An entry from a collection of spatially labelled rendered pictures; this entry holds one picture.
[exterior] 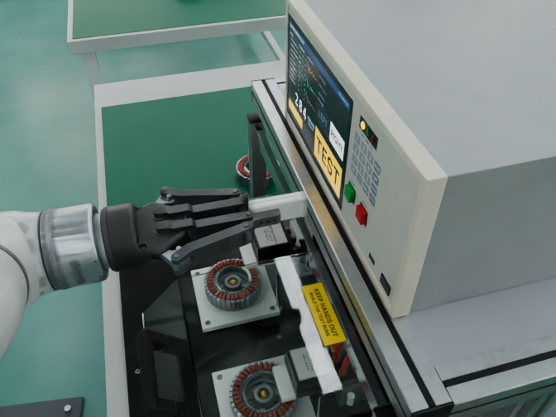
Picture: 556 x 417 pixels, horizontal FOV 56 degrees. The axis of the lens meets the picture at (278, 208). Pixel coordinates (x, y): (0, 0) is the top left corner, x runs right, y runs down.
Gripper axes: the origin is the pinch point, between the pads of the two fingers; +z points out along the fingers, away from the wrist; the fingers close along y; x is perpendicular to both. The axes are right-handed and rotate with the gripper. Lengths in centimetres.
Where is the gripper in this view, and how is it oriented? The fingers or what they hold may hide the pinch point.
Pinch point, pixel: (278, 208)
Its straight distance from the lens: 63.1
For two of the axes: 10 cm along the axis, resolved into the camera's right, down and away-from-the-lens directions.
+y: 2.7, 6.5, -7.1
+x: 0.0, -7.3, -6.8
